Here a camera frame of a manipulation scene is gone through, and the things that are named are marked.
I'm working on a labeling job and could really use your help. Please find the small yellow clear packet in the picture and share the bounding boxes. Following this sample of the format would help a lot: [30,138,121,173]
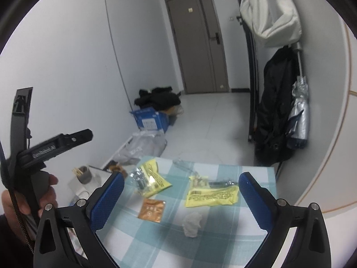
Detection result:
[128,158,172,199]

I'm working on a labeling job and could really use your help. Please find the person's left forearm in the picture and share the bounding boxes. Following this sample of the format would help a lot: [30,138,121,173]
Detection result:
[0,215,34,268]

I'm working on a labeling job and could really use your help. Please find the grey plastic bag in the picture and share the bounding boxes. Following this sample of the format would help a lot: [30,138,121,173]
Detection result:
[118,132,168,166]

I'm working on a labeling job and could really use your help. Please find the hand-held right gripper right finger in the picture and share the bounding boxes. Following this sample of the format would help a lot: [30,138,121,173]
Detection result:
[238,172,332,268]

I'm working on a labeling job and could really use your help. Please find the black hanging jacket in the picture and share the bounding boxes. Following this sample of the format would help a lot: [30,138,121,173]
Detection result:
[254,45,301,166]

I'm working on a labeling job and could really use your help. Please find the blue cardboard box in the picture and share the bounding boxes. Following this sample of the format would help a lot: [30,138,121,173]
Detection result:
[130,107,170,132]

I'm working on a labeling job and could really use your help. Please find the white cloth bag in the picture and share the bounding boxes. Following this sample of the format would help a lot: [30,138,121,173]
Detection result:
[240,0,303,48]

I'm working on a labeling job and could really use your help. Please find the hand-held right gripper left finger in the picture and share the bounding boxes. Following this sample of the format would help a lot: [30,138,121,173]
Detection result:
[33,172,125,268]

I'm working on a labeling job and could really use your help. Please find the grey cup with sticks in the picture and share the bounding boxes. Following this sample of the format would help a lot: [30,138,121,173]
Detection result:
[73,166,93,185]

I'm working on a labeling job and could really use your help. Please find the white tissue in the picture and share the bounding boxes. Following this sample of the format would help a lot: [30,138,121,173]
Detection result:
[183,212,203,238]

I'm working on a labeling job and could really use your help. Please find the large yellow packet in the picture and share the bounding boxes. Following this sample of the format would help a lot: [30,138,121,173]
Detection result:
[186,174,240,208]

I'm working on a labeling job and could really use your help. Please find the grey door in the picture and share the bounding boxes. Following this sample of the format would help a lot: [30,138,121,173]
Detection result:
[164,0,230,95]

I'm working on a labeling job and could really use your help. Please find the silver folded umbrella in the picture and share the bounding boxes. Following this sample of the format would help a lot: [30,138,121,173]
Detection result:
[285,75,311,149]

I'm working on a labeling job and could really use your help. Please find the white wardrobe with gold trim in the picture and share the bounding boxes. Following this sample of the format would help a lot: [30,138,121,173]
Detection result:
[276,6,357,218]

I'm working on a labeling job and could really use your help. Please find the black metal clothes rack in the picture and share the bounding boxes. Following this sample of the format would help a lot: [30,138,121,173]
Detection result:
[231,0,305,143]

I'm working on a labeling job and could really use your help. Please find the black braided cable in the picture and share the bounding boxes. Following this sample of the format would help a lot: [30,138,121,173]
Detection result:
[0,142,36,255]

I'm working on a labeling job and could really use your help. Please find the pile of black clothes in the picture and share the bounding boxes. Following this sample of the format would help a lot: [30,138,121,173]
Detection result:
[134,86,182,109]

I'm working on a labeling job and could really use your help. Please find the orange foil packet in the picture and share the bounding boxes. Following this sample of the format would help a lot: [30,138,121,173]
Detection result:
[137,198,166,222]

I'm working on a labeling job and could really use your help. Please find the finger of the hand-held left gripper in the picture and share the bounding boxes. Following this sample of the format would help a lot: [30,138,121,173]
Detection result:
[63,129,93,148]

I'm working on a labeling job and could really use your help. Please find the person's left hand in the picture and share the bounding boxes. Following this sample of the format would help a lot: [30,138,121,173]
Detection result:
[1,174,59,246]

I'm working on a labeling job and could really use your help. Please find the blue checked tablecloth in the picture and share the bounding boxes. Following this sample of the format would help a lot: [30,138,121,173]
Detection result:
[67,156,276,268]

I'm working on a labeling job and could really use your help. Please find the clear plastic wrapper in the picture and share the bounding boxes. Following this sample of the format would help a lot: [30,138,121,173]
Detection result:
[208,179,240,188]

